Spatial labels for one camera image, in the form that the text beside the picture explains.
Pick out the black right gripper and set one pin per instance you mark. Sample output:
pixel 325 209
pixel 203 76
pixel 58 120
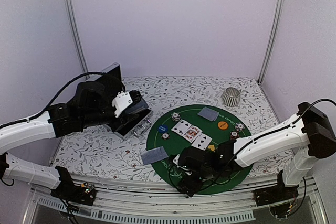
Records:
pixel 194 185

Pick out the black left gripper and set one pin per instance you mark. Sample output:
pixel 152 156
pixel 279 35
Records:
pixel 124 114

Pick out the three of spades card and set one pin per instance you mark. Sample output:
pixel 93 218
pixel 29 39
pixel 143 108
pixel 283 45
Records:
pixel 202 142

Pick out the king of diamonds card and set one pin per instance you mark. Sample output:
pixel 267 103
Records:
pixel 192 133

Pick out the red chip stack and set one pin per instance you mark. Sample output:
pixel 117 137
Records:
pixel 234 135

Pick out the orange big blind button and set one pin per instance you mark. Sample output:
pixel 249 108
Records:
pixel 222 125

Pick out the black white chip stack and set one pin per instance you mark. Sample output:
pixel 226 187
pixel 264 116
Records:
pixel 175 116

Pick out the blue playing card deck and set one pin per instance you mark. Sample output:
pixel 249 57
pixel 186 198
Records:
pixel 137 108

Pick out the four of clubs card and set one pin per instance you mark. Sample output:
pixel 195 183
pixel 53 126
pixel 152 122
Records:
pixel 181 127

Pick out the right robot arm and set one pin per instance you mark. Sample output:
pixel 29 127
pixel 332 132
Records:
pixel 309 129

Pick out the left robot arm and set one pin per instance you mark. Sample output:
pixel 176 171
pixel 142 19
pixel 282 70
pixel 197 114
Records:
pixel 91 106

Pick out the aluminium poker chip case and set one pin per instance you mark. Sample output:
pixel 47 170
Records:
pixel 141 128

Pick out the round green poker mat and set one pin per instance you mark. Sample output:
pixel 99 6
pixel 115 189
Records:
pixel 175 144

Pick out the blue small blind button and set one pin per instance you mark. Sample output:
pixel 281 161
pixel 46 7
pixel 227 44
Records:
pixel 162 129

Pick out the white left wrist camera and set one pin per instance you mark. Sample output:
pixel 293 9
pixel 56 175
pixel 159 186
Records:
pixel 121 102

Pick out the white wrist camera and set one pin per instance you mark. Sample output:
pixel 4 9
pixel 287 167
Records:
pixel 121 102
pixel 176 161

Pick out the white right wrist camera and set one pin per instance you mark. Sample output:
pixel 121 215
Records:
pixel 176 161

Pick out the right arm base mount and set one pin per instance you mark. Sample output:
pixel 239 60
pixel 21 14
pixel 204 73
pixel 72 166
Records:
pixel 275 194

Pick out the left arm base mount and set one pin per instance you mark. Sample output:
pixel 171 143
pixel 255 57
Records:
pixel 84 194

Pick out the left aluminium corner post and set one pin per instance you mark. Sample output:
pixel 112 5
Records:
pixel 75 34

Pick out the aluminium corner post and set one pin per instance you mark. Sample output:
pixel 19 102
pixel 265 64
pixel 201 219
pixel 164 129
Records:
pixel 271 41
pixel 75 34

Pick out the right aluminium corner post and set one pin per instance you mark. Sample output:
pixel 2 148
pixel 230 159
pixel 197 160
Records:
pixel 271 41

